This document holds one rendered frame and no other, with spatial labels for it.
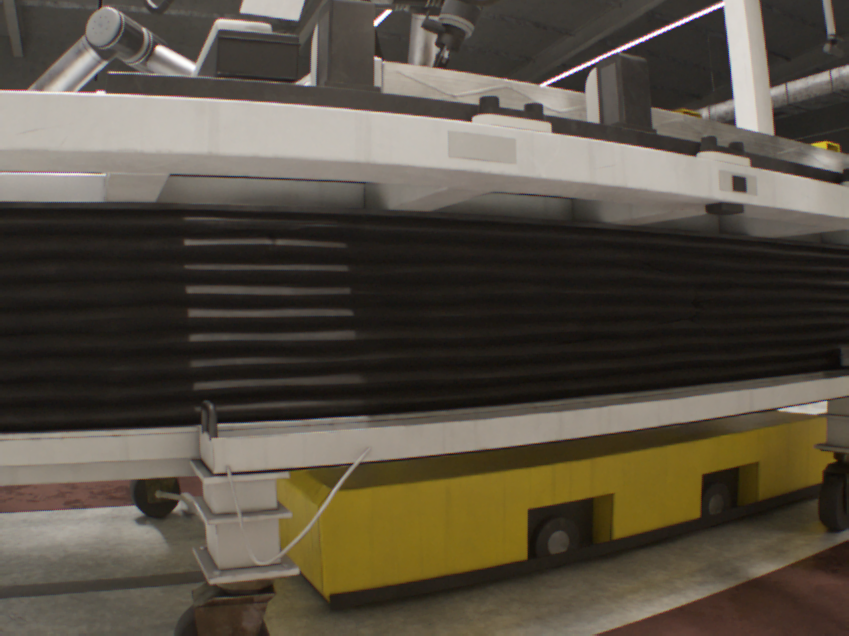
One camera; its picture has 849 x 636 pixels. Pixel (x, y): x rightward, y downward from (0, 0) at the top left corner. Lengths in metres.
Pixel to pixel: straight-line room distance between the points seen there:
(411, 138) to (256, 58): 0.49
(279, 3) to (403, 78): 1.28
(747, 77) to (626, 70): 5.89
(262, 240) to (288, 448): 0.34
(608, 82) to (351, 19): 0.45
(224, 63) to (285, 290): 0.41
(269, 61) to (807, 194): 1.01
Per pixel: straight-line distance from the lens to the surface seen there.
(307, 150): 0.87
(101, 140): 0.84
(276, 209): 1.20
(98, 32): 2.71
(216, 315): 1.17
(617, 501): 1.76
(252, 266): 1.19
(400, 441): 1.12
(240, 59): 1.33
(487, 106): 0.99
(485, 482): 1.53
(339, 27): 0.99
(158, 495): 2.28
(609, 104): 1.23
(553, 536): 1.73
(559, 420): 1.26
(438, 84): 1.21
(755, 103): 6.98
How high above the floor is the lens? 0.58
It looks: level
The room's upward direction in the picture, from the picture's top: 1 degrees counter-clockwise
